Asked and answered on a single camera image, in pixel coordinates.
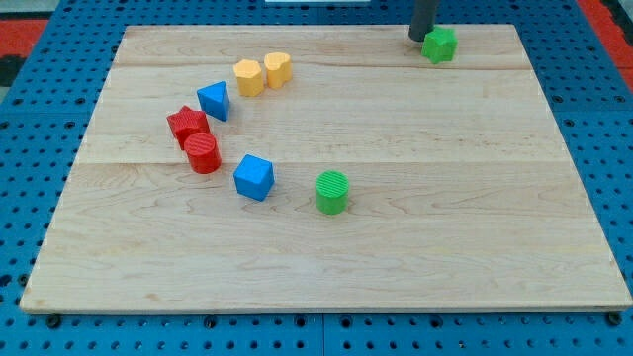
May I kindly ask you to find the wooden board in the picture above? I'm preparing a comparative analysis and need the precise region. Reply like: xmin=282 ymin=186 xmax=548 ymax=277
xmin=21 ymin=25 xmax=632 ymax=314

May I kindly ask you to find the blue triangle block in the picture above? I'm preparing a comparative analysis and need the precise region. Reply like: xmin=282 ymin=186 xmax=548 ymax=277
xmin=197 ymin=81 xmax=230 ymax=122

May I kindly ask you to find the green star block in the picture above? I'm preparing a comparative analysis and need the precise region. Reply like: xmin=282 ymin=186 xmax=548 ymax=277
xmin=421 ymin=26 xmax=458 ymax=64

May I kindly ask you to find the green cylinder block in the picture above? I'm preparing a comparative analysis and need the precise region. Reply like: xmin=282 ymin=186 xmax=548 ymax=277
xmin=316 ymin=170 xmax=349 ymax=215

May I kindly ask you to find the yellow heart block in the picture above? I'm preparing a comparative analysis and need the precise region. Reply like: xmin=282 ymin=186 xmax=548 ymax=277
xmin=264 ymin=52 xmax=293 ymax=89

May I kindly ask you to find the yellow hexagon block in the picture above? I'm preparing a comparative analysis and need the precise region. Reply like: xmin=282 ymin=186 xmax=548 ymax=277
xmin=233 ymin=59 xmax=264 ymax=97

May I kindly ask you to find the red star block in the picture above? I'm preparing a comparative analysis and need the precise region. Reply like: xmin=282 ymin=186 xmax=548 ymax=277
xmin=166 ymin=106 xmax=211 ymax=150

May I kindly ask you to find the blue cube block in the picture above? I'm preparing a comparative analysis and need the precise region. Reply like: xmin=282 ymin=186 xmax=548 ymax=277
xmin=233 ymin=154 xmax=275 ymax=201

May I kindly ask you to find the red cylinder block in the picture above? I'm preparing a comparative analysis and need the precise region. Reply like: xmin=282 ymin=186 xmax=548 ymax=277
xmin=184 ymin=133 xmax=222 ymax=174

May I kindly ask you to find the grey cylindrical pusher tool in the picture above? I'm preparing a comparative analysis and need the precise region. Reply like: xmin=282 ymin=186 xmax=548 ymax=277
xmin=408 ymin=0 xmax=440 ymax=42

